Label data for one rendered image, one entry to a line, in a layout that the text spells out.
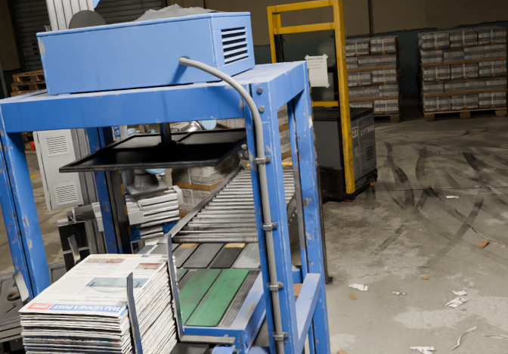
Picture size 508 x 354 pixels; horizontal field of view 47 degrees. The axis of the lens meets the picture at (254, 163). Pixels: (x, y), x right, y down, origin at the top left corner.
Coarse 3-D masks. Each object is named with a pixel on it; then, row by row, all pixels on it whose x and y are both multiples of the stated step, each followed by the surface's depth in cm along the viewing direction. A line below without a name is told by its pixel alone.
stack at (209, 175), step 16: (288, 144) 484; (224, 160) 418; (240, 160) 434; (288, 160) 486; (176, 176) 425; (192, 176) 415; (208, 176) 406; (224, 176) 419; (192, 192) 420; (208, 192) 410; (192, 208) 423
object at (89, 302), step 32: (96, 256) 181; (128, 256) 178; (160, 256) 175; (64, 288) 159; (96, 288) 157; (160, 288) 165; (32, 320) 149; (64, 320) 146; (96, 320) 143; (128, 320) 146; (160, 320) 167; (32, 352) 151; (64, 352) 148; (96, 352) 146; (128, 352) 146; (160, 352) 166
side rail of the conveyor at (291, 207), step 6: (318, 168) 369; (318, 174) 368; (318, 180) 367; (294, 198) 305; (288, 204) 296; (294, 204) 295; (288, 210) 287; (294, 210) 289; (288, 216) 278; (294, 216) 286; (288, 222) 274; (294, 222) 288; (288, 228) 273; (294, 228) 287; (294, 234) 286
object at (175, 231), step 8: (240, 168) 382; (232, 176) 363; (224, 184) 348; (216, 192) 332; (208, 200) 318; (200, 208) 306; (184, 216) 295; (192, 216) 293; (184, 224) 283; (168, 232) 274; (176, 232) 273; (160, 240) 265
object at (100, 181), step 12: (96, 132) 245; (108, 132) 248; (96, 144) 247; (108, 144) 248; (96, 180) 251; (108, 180) 249; (108, 192) 252; (120, 192) 256; (108, 204) 253; (120, 204) 256; (108, 216) 254; (120, 216) 256; (108, 228) 256; (120, 228) 255; (108, 240) 257; (120, 240) 255; (108, 252) 259; (120, 252) 257
